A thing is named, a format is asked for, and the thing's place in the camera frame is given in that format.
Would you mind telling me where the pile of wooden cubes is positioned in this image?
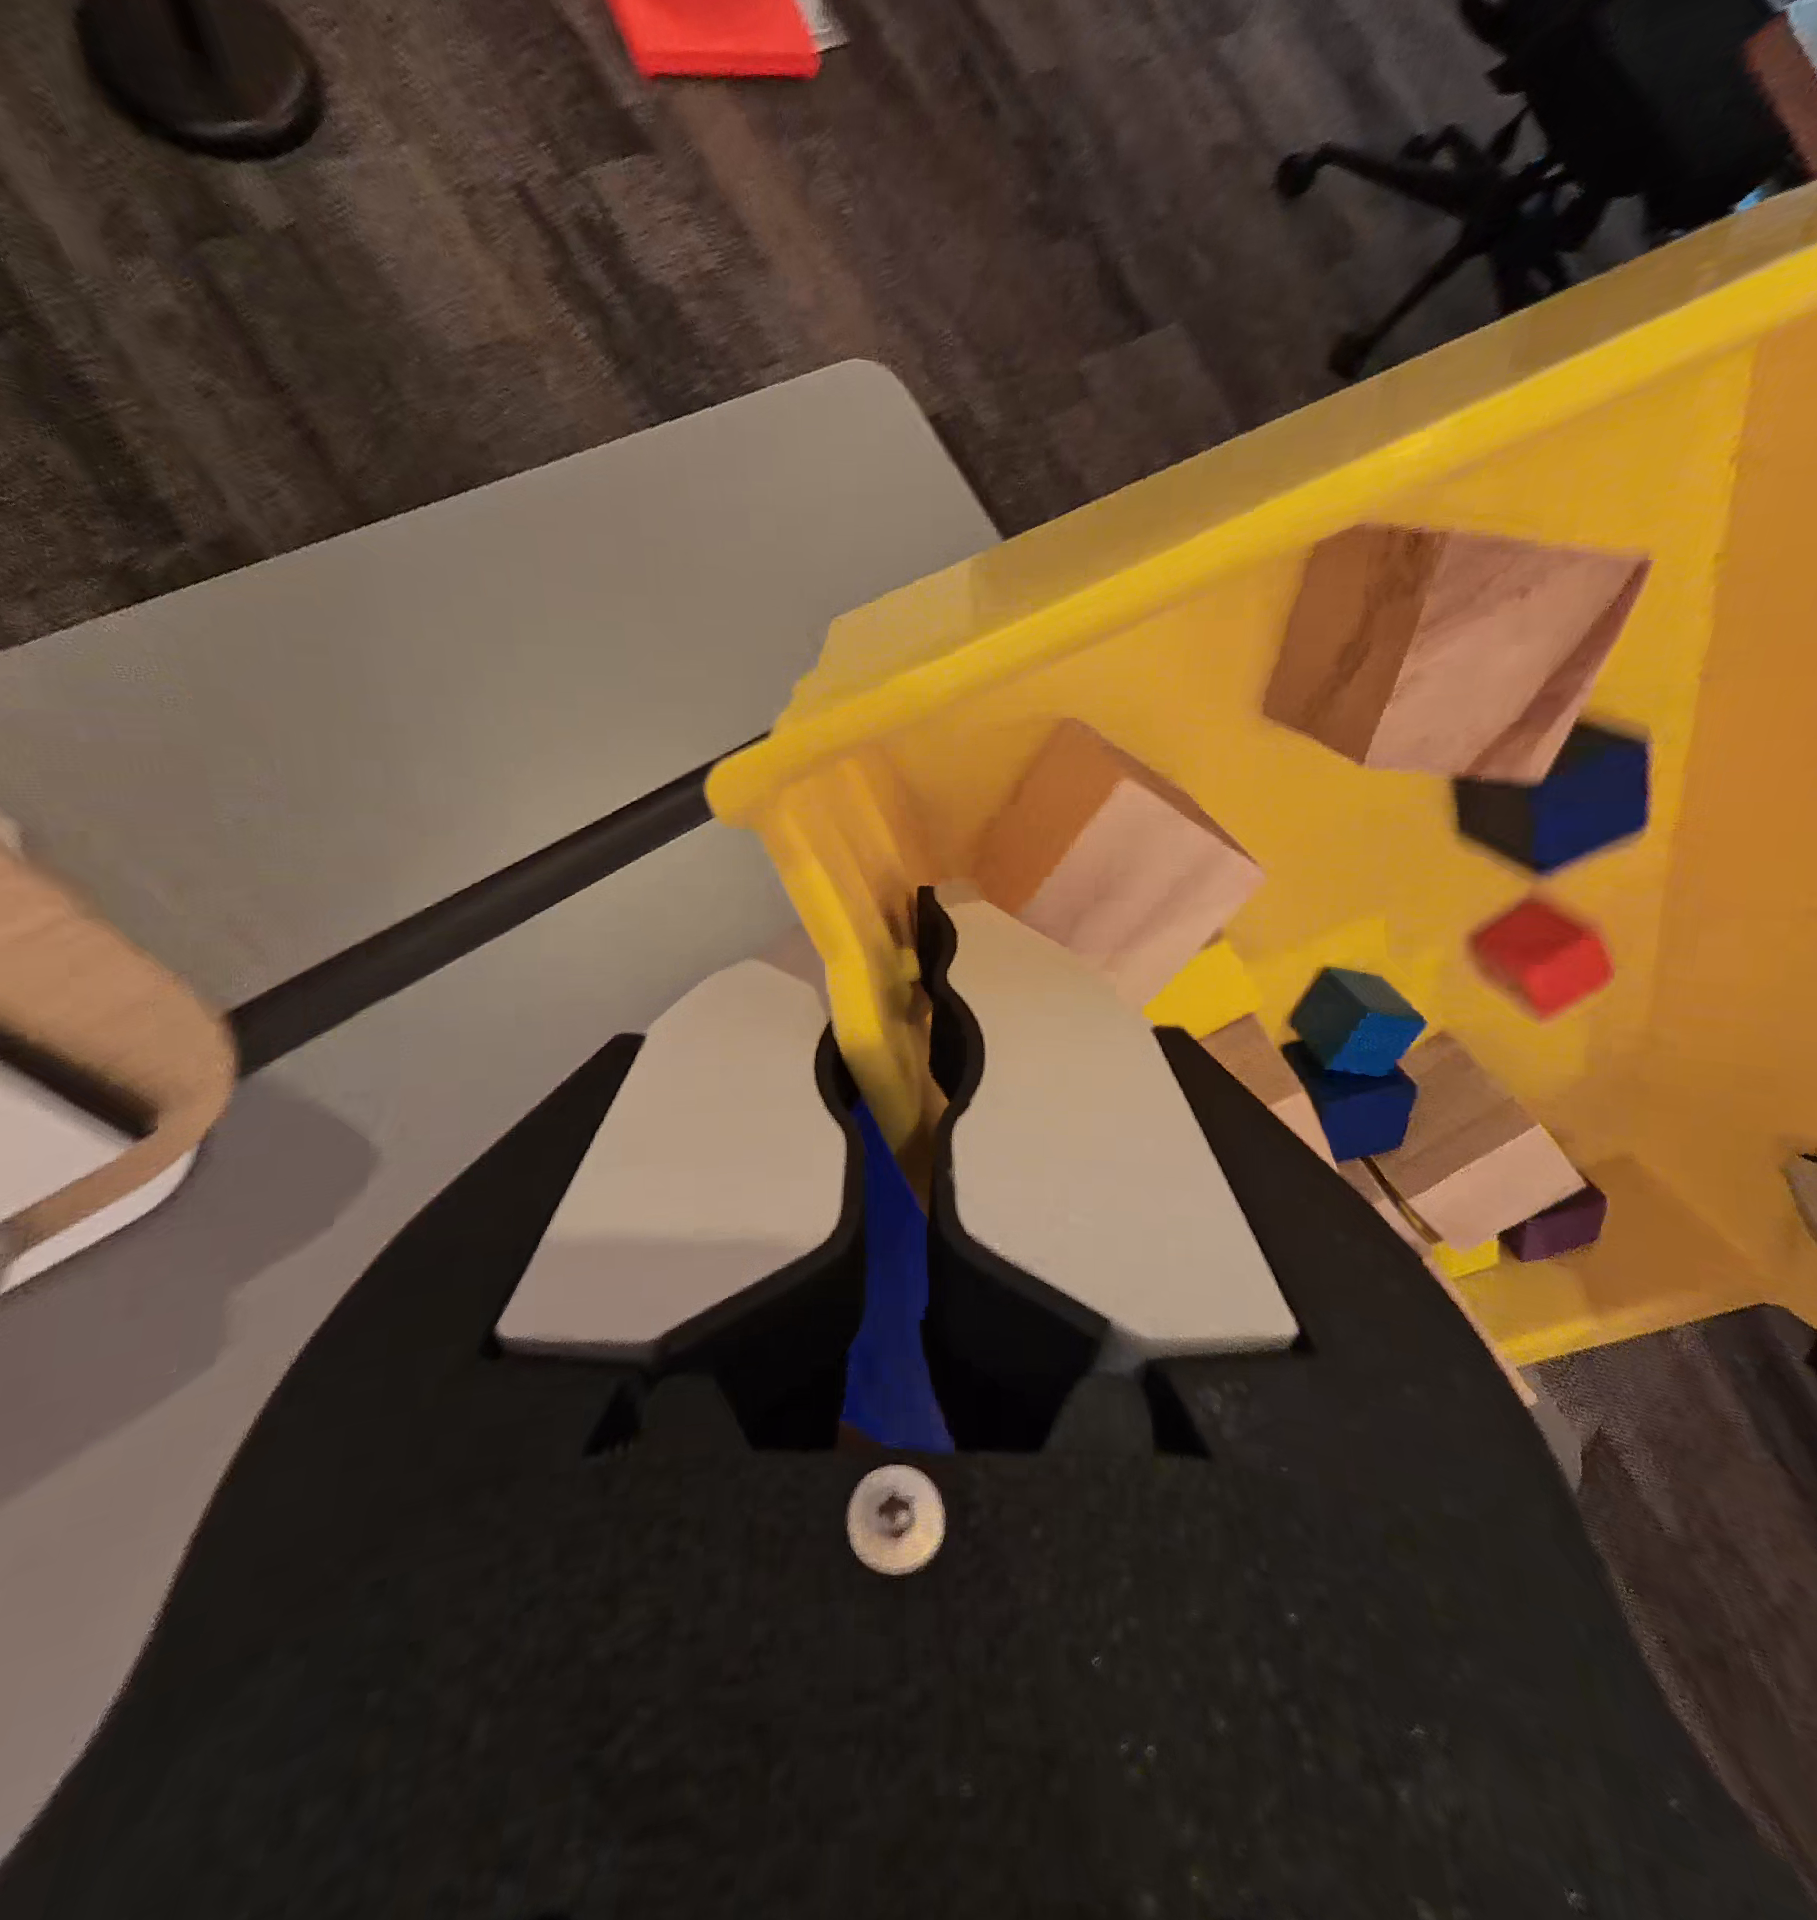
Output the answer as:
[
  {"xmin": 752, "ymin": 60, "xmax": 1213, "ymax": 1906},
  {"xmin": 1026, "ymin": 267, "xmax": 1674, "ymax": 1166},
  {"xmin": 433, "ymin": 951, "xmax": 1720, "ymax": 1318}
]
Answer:
[{"xmin": 976, "ymin": 522, "xmax": 1652, "ymax": 1275}]

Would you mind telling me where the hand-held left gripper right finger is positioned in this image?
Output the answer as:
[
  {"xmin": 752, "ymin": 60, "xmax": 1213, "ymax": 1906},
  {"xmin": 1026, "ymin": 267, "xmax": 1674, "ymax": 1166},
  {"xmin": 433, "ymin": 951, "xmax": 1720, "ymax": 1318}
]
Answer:
[{"xmin": 917, "ymin": 885, "xmax": 1302, "ymax": 1374}]

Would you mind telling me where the yellow plastic bin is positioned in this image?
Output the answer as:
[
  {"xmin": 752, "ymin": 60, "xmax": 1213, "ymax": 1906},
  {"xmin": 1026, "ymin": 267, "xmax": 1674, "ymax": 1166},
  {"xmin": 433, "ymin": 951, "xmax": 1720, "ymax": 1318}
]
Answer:
[{"xmin": 703, "ymin": 172, "xmax": 1817, "ymax": 1366}]

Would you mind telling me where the black round stand base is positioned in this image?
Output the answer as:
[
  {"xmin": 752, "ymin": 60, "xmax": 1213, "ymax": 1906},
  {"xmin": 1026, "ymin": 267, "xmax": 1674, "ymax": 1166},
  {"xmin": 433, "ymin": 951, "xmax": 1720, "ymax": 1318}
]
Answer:
[{"xmin": 79, "ymin": 0, "xmax": 318, "ymax": 160}]

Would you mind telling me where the blue plastic bin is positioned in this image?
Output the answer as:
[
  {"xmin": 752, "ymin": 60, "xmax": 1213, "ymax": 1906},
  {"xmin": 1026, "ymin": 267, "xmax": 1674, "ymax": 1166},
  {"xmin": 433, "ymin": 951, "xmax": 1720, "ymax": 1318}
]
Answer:
[{"xmin": 838, "ymin": 1101, "xmax": 959, "ymax": 1456}]

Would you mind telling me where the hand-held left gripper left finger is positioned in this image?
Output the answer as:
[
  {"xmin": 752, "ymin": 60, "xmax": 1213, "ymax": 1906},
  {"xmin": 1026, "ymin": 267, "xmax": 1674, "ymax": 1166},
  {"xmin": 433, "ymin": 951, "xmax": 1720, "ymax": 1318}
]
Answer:
[{"xmin": 492, "ymin": 959, "xmax": 868, "ymax": 1370}]

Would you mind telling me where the black office chair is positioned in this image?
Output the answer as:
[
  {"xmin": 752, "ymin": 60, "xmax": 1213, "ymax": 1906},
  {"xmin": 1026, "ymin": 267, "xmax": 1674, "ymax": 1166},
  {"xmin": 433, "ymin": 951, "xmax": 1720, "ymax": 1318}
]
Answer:
[{"xmin": 1275, "ymin": 0, "xmax": 1810, "ymax": 380}]

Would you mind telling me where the wooden sign board on stand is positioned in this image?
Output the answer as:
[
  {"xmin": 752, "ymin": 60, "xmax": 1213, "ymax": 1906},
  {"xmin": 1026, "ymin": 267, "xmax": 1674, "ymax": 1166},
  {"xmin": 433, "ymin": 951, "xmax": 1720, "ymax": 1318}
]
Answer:
[{"xmin": 0, "ymin": 801, "xmax": 241, "ymax": 1338}]

